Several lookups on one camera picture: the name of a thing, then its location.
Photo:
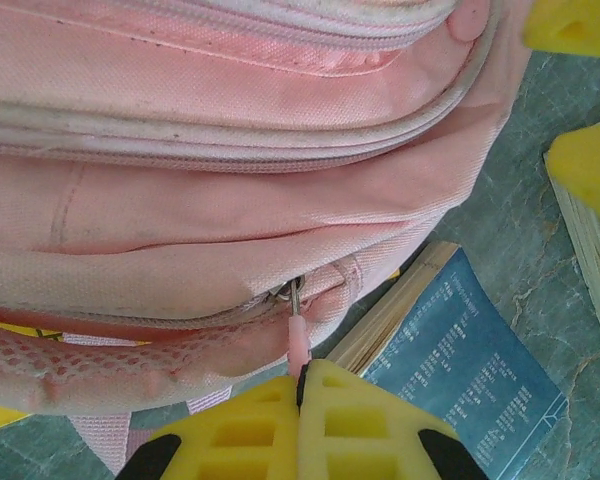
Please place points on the pink backpack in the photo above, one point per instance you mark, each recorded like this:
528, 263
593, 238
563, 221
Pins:
230, 210

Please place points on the blue paperback book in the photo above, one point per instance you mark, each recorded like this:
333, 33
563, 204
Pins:
455, 360
587, 260

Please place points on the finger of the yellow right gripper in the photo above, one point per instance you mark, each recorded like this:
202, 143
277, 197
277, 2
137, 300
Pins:
580, 25
595, 175

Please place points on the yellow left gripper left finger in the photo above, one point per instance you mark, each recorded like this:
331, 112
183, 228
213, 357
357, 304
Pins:
230, 410

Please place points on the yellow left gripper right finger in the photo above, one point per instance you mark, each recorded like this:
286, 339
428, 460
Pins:
380, 410

